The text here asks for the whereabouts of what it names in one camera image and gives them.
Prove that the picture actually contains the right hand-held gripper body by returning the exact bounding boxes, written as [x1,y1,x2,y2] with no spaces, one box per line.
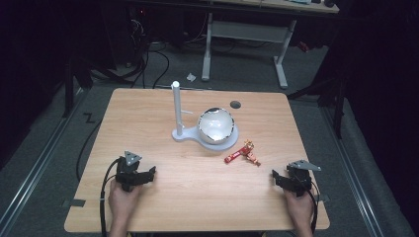
[285,159,322,198]

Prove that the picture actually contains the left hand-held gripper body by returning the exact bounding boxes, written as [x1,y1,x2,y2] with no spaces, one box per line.
[115,150,148,193]

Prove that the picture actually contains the person's left hand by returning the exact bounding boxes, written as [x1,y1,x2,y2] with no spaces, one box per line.
[108,180,143,215]

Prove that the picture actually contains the person's right hand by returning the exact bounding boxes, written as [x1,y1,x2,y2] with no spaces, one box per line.
[283,189,316,225]

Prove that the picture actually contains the orange and red candy packet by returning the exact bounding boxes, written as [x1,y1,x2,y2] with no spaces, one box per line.
[242,139,262,167]

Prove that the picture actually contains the red snack packet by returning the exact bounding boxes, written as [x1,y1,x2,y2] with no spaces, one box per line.
[223,146,251,165]

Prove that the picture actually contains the white stand with round base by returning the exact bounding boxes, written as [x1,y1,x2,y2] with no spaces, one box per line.
[170,80,240,152]

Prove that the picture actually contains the white bowl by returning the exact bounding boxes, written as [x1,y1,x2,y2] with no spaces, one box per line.
[197,107,236,145]

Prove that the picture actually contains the black stand legs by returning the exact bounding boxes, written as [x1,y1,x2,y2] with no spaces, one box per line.
[286,74,348,140]
[61,53,95,119]

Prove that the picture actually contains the white-framed desk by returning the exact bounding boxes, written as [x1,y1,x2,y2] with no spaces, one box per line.
[154,0,340,90]

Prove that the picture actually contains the right hand-held gripper black cable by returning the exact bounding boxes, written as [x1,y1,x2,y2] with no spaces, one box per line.
[307,181,320,234]

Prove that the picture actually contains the hand-held gripper black cable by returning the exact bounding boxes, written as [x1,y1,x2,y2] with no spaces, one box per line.
[99,158,123,237]
[307,181,320,234]

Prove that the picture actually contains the left hand-held gripper black cable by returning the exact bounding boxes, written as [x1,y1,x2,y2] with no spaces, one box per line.
[99,158,123,237]

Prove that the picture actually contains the black floor cable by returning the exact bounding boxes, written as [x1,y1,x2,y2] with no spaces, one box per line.
[75,118,104,182]

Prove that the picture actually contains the metal floor rail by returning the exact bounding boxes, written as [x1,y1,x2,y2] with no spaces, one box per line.
[319,106,385,237]
[0,88,88,237]

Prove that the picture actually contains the bundle of black cables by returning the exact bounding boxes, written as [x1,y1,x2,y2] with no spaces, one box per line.
[88,14,172,91]

